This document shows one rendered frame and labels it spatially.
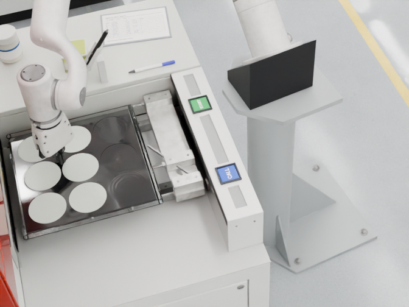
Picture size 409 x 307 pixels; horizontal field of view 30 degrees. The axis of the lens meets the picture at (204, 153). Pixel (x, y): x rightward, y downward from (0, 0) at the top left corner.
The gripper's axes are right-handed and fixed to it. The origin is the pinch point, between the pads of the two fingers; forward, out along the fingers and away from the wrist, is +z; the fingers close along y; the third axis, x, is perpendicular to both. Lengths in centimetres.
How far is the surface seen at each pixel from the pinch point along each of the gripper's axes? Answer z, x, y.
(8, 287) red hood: -39, -47, -43
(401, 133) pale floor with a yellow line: 93, -32, 143
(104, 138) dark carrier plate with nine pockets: 2.4, -3.3, 13.8
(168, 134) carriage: 4.4, -14.7, 27.5
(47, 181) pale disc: 2.3, -2.4, -6.9
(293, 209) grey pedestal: 83, -26, 76
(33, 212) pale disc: 2.4, -7.5, -16.0
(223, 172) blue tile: -4.1, -40.4, 22.2
